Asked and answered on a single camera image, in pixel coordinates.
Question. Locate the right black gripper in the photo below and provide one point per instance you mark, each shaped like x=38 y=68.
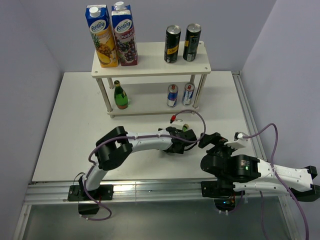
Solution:
x=212 y=138

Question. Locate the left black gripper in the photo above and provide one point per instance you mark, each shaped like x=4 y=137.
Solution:
x=180 y=151

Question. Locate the silver energy can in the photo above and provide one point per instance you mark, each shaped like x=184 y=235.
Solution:
x=172 y=95
x=188 y=93

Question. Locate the green glass bottle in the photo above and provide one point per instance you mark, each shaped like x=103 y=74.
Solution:
x=185 y=127
x=120 y=96

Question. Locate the black can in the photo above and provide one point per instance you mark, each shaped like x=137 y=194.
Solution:
x=172 y=41
x=192 y=39

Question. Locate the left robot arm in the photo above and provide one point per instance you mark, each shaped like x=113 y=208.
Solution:
x=115 y=147

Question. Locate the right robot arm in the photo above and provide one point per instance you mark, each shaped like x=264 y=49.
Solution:
x=236 y=174

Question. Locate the white two-tier shelf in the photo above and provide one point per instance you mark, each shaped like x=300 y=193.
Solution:
x=147 y=83

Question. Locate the grape juice carton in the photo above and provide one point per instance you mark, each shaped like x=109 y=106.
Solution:
x=124 y=34

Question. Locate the pineapple juice carton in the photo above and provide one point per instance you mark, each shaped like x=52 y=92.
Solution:
x=99 y=24

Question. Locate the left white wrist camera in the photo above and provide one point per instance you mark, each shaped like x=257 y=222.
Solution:
x=176 y=122

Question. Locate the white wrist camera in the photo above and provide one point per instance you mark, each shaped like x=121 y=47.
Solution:
x=176 y=122
x=240 y=141

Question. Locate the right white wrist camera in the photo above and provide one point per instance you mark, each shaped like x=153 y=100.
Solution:
x=240 y=141

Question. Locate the aluminium right rail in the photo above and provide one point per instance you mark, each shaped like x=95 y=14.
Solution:
x=249 y=118

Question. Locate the aluminium rail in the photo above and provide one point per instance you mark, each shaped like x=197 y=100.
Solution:
x=51 y=193
x=249 y=118

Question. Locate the aluminium front rail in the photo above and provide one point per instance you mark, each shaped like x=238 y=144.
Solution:
x=51 y=193

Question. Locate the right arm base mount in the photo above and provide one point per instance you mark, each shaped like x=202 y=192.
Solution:
x=226 y=199

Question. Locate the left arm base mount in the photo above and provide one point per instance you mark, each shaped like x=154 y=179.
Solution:
x=90 y=197

